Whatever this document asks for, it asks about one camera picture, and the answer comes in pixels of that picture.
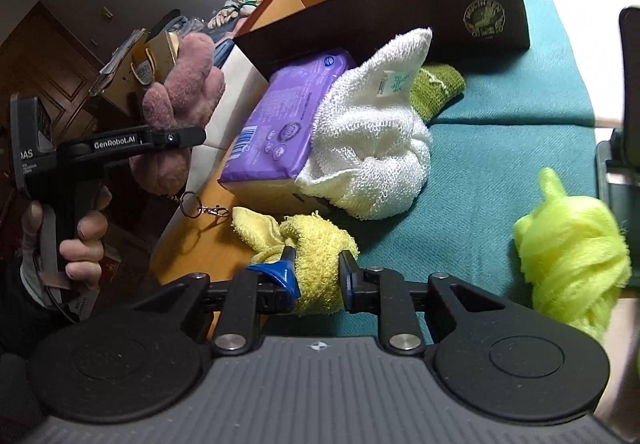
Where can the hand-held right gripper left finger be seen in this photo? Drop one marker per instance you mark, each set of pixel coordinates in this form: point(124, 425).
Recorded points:
point(280, 275)

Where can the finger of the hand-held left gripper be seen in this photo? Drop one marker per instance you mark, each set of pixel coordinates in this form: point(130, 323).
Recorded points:
point(165, 138)

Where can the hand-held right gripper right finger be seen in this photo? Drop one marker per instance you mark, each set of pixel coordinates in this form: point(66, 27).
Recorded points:
point(346, 271)

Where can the yellow towel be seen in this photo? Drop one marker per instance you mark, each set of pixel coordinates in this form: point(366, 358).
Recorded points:
point(320, 244)

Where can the pink plush toy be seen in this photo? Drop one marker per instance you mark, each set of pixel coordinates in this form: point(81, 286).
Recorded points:
point(190, 74)

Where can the white towel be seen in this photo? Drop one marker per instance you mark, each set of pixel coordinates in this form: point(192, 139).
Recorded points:
point(370, 139)

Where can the green towel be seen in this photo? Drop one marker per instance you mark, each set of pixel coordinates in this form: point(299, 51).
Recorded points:
point(435, 92)

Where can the neon yellow cloth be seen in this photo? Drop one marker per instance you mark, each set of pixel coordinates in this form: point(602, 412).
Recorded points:
point(570, 254)

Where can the black cardboard box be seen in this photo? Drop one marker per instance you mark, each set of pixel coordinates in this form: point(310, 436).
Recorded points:
point(400, 19)

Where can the person's left forearm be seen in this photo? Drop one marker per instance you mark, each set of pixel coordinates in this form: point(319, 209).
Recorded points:
point(15, 319)

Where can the person's left hand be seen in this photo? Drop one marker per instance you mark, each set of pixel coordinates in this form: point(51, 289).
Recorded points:
point(87, 234)

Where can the gold gift bag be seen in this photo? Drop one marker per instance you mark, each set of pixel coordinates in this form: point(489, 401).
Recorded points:
point(160, 49)

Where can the brown wooden door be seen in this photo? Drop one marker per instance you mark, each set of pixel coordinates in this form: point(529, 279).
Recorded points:
point(45, 64)

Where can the dark flat object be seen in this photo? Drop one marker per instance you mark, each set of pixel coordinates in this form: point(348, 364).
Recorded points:
point(164, 22)

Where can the purple cloth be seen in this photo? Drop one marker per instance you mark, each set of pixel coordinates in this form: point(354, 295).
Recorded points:
point(285, 119)

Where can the white gloves bundle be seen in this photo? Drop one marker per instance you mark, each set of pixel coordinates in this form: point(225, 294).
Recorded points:
point(235, 9)

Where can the teal grey star bed sheet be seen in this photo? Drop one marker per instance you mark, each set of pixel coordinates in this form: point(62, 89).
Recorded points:
point(480, 149)

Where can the dark stand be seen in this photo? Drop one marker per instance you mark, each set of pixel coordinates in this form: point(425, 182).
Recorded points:
point(630, 74)

